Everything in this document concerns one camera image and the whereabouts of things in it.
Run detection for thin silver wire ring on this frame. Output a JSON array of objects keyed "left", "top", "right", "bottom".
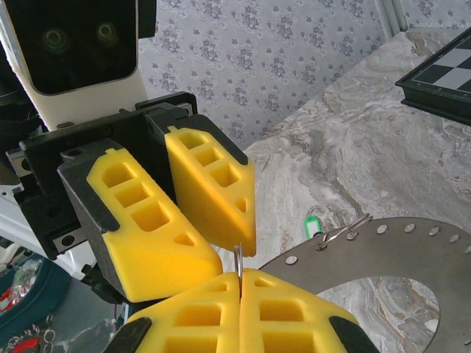
[{"left": 315, "top": 213, "right": 373, "bottom": 252}]

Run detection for silver split keyring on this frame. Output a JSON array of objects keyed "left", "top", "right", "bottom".
[{"left": 233, "top": 241, "right": 245, "bottom": 286}]

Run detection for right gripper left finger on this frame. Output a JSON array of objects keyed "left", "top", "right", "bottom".
[{"left": 105, "top": 272, "right": 241, "bottom": 353}]

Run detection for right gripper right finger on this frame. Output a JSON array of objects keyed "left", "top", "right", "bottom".
[{"left": 239, "top": 267, "right": 380, "bottom": 353}]

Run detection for black grey chessboard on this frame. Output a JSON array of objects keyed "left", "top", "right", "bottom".
[{"left": 395, "top": 27, "right": 471, "bottom": 128}]

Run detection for aluminium frame post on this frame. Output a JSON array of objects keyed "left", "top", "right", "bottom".
[{"left": 380, "top": 0, "right": 409, "bottom": 41}]

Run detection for green key tag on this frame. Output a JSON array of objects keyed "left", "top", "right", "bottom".
[{"left": 303, "top": 215, "right": 322, "bottom": 240}]

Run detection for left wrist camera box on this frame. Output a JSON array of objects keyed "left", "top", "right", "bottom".
[{"left": 0, "top": 0, "right": 159, "bottom": 132}]

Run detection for teal container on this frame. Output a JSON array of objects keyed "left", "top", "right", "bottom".
[{"left": 0, "top": 257, "right": 122, "bottom": 353}]

